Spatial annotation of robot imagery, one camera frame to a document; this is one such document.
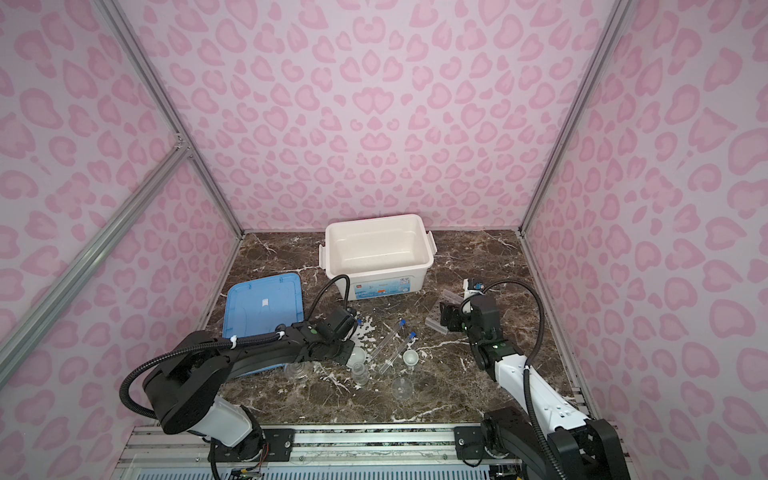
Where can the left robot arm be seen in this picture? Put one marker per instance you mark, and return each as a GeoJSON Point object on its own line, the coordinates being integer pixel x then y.
{"type": "Point", "coordinates": [180, 389]}

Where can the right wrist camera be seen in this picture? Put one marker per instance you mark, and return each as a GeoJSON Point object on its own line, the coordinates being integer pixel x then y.
{"type": "Point", "coordinates": [472, 287]}

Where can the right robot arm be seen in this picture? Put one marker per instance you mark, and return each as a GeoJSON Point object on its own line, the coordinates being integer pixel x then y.
{"type": "Point", "coordinates": [549, 436]}

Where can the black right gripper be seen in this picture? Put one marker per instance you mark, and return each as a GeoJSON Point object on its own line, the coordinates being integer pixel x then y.
{"type": "Point", "coordinates": [451, 309]}

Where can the clear test tube rack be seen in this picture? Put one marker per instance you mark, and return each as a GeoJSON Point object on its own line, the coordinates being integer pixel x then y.
{"type": "Point", "coordinates": [433, 320]}

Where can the white plastic storage bin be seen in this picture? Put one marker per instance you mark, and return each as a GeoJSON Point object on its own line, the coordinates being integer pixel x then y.
{"type": "Point", "coordinates": [382, 256]}

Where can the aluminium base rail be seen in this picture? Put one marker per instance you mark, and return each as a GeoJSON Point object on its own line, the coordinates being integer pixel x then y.
{"type": "Point", "coordinates": [334, 451]}

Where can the clear glass flask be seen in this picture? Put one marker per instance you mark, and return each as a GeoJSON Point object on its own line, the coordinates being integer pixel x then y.
{"type": "Point", "coordinates": [360, 373]}

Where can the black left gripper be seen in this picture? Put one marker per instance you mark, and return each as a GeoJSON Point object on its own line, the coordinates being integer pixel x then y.
{"type": "Point", "coordinates": [344, 357]}

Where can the blue plastic bin lid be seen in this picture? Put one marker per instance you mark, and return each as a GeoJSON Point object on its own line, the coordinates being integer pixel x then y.
{"type": "Point", "coordinates": [260, 306]}

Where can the blue capped test tube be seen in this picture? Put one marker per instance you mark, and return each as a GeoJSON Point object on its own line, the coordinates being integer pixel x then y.
{"type": "Point", "coordinates": [397, 353]}
{"type": "Point", "coordinates": [389, 338]}

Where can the clear round dish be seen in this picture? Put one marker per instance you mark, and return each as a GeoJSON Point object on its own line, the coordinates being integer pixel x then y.
{"type": "Point", "coordinates": [402, 389]}

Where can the white funnel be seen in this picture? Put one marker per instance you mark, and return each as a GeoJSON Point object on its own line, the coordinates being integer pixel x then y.
{"type": "Point", "coordinates": [358, 356]}

